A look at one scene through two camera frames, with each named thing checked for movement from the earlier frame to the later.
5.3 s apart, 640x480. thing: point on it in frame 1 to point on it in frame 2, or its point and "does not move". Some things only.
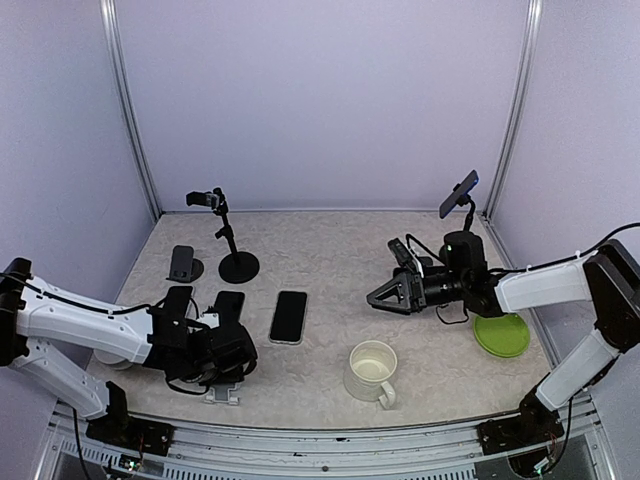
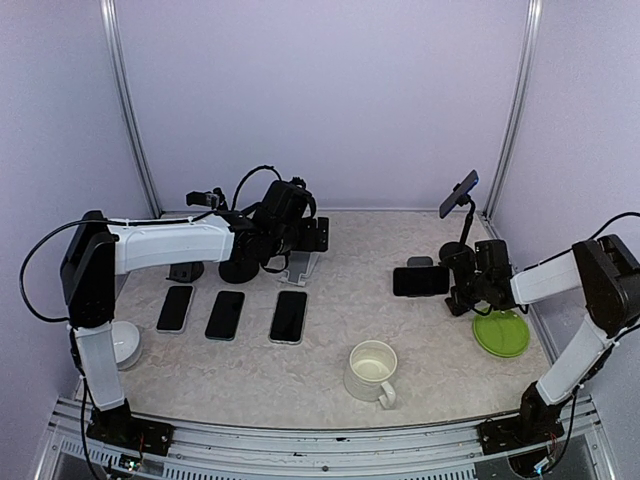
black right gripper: [410, 286] to [460, 304]
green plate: [503, 336] does not move
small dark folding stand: [184, 267] does not move
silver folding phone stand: [223, 393] to [301, 265]
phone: [229, 306] does not move
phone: [177, 302] does not move
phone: [289, 315] does not move
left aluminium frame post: [110, 27] does not move
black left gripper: [234, 375] to [310, 242]
